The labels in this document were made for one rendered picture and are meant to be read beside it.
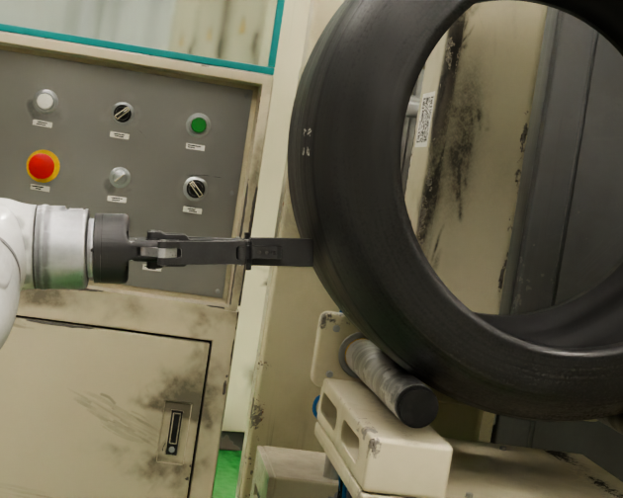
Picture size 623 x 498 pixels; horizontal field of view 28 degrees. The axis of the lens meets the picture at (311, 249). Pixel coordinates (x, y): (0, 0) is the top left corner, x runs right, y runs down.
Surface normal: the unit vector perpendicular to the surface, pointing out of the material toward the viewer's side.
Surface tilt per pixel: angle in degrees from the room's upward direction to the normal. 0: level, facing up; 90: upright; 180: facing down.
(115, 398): 90
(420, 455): 90
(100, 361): 90
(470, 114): 90
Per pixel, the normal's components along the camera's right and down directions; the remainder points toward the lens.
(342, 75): -0.61, -0.18
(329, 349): 0.13, 0.07
